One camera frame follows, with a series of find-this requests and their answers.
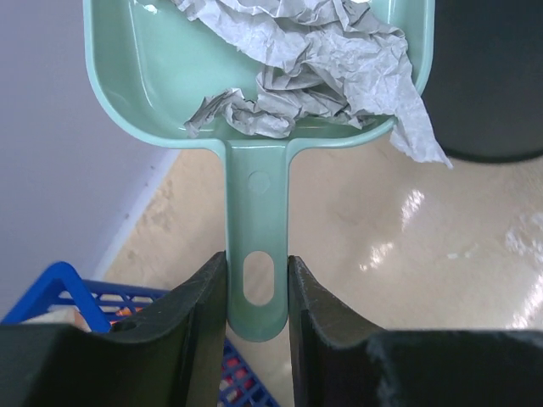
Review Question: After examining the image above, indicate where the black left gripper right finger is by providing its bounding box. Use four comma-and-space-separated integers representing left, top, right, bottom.
288, 256, 542, 406

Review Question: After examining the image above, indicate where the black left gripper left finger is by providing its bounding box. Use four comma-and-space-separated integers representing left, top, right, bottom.
1, 252, 227, 406

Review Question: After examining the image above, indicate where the teal plastic dustpan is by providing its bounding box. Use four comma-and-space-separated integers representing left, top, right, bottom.
83, 0, 437, 343

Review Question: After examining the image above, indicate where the grey paper scrap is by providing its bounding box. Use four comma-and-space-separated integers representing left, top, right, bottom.
176, 1, 448, 164

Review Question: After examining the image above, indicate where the blue plastic shopping basket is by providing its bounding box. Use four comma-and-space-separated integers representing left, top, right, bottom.
1, 261, 278, 406

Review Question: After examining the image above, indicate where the dark round trash bin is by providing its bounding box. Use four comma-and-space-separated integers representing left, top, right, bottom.
423, 0, 542, 164

